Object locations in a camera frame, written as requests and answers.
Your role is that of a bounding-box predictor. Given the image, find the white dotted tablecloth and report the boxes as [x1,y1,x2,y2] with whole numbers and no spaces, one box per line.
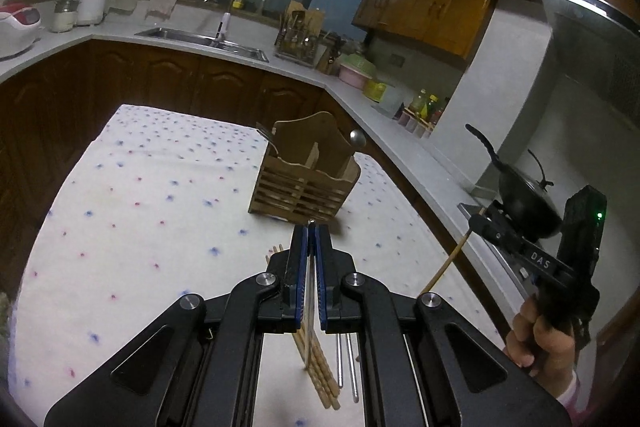
[7,104,506,427]

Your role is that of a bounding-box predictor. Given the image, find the glass storage jar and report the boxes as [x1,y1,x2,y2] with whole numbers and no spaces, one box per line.
[52,0,79,32]

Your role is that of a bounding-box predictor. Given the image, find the wooden chopstick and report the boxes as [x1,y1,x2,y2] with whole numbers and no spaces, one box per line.
[269,246,327,410]
[274,245,335,409]
[301,219,319,370]
[420,207,487,296]
[280,244,342,406]

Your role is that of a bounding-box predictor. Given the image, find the dark knife block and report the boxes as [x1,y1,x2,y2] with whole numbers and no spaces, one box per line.
[316,34,344,76]

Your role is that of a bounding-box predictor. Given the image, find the wooden lower cabinets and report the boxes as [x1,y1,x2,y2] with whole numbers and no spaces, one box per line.
[0,38,506,350]

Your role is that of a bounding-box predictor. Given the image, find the person's right forearm pink sleeve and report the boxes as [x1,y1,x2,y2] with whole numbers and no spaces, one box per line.
[552,369,591,415]

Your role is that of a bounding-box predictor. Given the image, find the metal utensil rack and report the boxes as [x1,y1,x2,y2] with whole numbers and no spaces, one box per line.
[273,14,321,68]

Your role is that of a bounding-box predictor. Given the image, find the steel range hood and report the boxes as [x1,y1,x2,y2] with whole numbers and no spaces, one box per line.
[537,0,640,130]

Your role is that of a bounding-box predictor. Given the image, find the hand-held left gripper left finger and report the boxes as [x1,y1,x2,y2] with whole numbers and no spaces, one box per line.
[44,223,313,427]

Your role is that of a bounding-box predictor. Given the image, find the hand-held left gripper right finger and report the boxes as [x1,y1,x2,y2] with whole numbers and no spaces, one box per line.
[312,223,573,427]

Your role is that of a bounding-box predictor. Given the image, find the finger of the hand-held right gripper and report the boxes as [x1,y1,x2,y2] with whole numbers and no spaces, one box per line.
[484,200,523,235]
[468,213,507,247]

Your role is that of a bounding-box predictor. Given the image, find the spice jar rack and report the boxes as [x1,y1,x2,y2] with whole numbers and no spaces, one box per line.
[397,109,434,138]

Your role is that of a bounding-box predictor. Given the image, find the white red rice cooker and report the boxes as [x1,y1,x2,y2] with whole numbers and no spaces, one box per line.
[0,4,44,60]

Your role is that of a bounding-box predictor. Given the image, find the green cap seasoning bottle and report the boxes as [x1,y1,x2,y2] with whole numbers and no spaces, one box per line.
[410,89,429,118]

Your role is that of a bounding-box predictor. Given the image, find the curved kitchen faucet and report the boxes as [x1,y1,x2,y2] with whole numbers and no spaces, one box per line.
[204,0,236,44]

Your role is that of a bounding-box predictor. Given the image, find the wooden cutting board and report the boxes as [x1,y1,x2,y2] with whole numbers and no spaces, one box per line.
[284,0,326,38]

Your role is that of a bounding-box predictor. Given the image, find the person's right hand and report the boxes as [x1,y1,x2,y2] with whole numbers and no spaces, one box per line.
[502,294,577,380]

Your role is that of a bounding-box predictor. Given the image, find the wooden utensil holder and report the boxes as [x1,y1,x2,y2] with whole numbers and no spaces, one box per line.
[248,111,362,224]

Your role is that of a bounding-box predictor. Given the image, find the white kitchen countertop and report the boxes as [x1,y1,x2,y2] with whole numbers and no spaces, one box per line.
[0,4,503,230]

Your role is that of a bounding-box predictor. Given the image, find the steel kitchen sink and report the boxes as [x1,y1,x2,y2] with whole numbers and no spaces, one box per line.
[134,26,271,63]

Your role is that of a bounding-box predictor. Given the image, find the black wok with lid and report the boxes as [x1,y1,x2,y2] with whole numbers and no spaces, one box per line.
[465,123,564,241]

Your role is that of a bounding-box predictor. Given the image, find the white pot with metal lid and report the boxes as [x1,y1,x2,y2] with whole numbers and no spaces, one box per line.
[75,0,109,26]

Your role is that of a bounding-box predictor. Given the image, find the pink pot with lid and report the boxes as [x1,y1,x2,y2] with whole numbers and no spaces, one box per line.
[338,52,376,86]

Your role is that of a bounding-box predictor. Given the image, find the gas stove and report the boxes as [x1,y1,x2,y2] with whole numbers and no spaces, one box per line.
[457,202,532,289]

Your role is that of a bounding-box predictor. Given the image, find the metal fork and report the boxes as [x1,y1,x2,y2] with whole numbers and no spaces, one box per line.
[256,123,282,156]

